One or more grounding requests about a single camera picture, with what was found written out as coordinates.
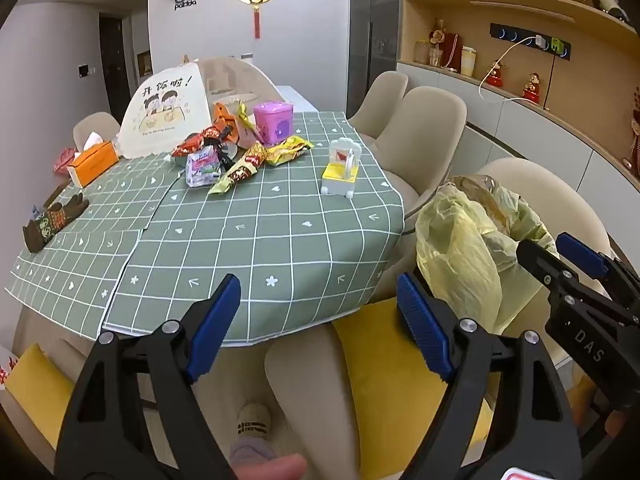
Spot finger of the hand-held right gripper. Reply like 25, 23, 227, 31
556, 232, 640, 321
516, 239, 577, 307

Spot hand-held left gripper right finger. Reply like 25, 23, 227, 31
396, 271, 586, 480

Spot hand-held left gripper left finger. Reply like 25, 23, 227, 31
56, 274, 242, 480

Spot orange packaging bag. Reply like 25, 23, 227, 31
212, 102, 239, 135

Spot person's left hand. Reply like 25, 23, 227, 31
235, 454, 307, 480

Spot green checked tablecloth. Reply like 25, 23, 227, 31
5, 110, 406, 348

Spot person's foot in sock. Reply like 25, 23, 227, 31
237, 402, 274, 442

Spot purple slipper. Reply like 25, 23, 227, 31
229, 435, 279, 467

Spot large seated red doll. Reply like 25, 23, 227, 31
621, 87, 640, 177

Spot brown yellow cone wrapper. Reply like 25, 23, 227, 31
207, 142, 268, 196

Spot shiny white pink packet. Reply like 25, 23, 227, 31
186, 146, 221, 189

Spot dark snack wrapper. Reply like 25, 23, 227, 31
215, 137, 237, 172

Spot white yellow toy bin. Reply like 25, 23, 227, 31
321, 137, 363, 196

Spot red snack wrapper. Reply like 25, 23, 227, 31
172, 127, 223, 159

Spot brown patterned knitted glove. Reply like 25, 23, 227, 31
22, 192, 90, 254

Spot orange tissue box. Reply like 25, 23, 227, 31
66, 132, 121, 189

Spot purple plastic box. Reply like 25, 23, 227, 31
253, 100, 295, 149

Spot white red printed bag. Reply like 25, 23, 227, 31
0, 345, 21, 387

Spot cartoon printed mesh food cover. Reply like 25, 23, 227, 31
120, 57, 287, 159

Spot red paper packet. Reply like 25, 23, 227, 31
52, 147, 77, 176

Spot flower doll with red box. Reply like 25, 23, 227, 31
429, 20, 464, 69

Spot dark wine bottle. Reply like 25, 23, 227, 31
592, 0, 631, 24

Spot tall grey cabinet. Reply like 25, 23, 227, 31
350, 0, 406, 113

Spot white charging cable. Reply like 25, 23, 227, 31
477, 37, 539, 106

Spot green plug with black cable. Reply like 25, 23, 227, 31
544, 36, 569, 111

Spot black wall power strip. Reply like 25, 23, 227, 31
490, 22, 571, 61

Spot wooden wall shelf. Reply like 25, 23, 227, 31
397, 0, 640, 191

